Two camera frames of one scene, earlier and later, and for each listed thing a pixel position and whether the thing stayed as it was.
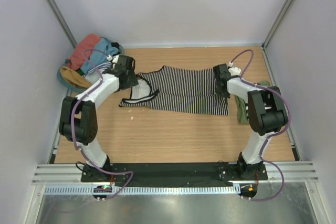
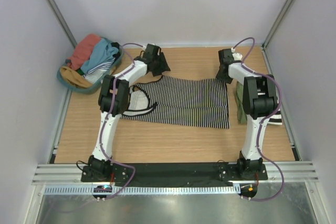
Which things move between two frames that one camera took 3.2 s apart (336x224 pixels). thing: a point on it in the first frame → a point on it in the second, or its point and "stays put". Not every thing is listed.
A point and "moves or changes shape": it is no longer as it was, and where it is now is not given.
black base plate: (173, 172) stays put
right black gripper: (221, 94) → (228, 80)
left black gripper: (132, 81) → (164, 67)
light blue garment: (103, 48) stays put
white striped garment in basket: (94, 73) stays put
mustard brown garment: (73, 77) stays put
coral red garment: (83, 51) stays put
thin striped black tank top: (190, 90) moves or changes shape
